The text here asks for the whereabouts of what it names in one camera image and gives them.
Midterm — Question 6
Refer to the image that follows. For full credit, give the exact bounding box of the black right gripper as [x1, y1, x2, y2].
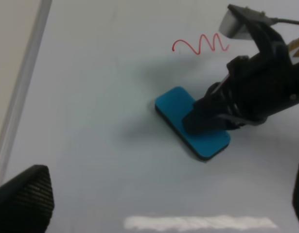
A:
[182, 23, 299, 134]

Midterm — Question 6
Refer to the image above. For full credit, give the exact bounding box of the red marker squiggle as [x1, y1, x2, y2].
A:
[172, 33, 230, 55]

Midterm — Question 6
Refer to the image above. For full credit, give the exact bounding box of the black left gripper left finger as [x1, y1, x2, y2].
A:
[0, 165, 54, 233]

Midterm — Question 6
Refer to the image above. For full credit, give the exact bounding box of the white whiteboard with aluminium frame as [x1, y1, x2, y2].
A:
[3, 0, 299, 233]

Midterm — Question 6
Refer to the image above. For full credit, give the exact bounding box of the blue whiteboard eraser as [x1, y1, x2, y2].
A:
[155, 86, 230, 161]

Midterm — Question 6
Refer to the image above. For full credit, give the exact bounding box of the black camera cable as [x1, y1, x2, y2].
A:
[270, 17, 299, 26]

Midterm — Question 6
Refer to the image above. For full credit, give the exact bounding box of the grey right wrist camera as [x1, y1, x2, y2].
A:
[219, 4, 274, 40]

